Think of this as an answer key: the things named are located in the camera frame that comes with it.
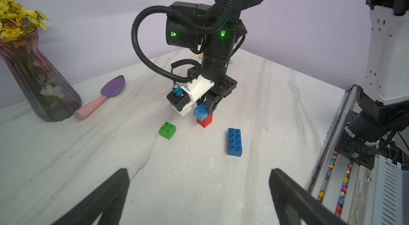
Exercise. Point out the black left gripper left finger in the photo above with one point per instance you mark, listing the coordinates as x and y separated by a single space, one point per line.
105 204

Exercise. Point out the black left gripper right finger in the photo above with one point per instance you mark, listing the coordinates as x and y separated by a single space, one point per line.
294 205

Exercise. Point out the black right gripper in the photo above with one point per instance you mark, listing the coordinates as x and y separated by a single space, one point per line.
214 67

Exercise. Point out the light blue long lego brick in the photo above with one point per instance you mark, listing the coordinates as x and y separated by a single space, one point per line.
201 111

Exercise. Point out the red square lego brick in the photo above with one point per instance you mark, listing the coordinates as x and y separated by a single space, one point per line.
205 122

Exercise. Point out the green square lego brick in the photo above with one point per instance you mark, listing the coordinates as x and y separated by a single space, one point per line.
167 130

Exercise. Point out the dark blue long lego brick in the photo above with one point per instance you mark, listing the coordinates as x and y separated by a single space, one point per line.
234 142

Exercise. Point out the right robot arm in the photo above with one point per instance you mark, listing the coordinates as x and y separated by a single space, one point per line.
297 60

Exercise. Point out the purple pink toy spatula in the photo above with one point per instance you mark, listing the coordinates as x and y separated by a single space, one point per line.
113 88

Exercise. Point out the purple ribbed glass vase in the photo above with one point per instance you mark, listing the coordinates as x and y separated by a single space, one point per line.
50 95

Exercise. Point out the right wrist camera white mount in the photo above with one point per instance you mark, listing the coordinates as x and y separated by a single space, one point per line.
191 92

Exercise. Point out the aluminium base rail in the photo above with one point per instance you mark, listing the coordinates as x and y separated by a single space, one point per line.
353 193

